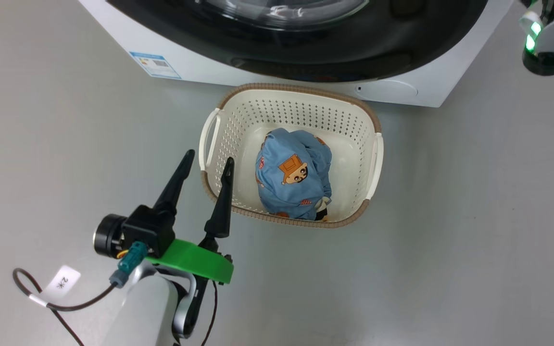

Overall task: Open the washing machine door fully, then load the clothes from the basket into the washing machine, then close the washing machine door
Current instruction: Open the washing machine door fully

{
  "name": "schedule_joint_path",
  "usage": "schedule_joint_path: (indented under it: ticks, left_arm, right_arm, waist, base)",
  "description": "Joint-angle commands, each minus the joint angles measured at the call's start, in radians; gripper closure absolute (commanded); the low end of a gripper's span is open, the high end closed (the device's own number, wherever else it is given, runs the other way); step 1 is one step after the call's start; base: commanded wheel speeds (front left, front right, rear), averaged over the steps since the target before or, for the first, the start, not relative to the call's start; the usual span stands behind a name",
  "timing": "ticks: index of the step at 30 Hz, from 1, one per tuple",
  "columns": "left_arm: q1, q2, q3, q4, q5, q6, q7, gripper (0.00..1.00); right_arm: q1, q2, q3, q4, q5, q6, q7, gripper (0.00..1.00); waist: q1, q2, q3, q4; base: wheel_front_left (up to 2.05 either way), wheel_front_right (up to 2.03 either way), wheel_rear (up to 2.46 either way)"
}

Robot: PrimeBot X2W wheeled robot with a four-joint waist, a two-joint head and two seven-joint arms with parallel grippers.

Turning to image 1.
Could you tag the cream perforated laundry basket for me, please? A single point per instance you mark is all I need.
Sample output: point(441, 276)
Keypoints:
point(238, 120)

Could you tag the white front-load washing machine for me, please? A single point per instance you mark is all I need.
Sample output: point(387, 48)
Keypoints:
point(450, 79)

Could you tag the blue cartoon print clothes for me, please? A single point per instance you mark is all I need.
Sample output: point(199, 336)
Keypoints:
point(286, 187)

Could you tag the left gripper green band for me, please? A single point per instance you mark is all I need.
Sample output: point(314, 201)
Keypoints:
point(190, 259)

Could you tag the round filter cover flap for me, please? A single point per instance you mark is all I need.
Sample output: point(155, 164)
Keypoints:
point(387, 90)

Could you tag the blue energy label sticker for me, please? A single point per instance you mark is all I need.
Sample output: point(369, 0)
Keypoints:
point(156, 65)

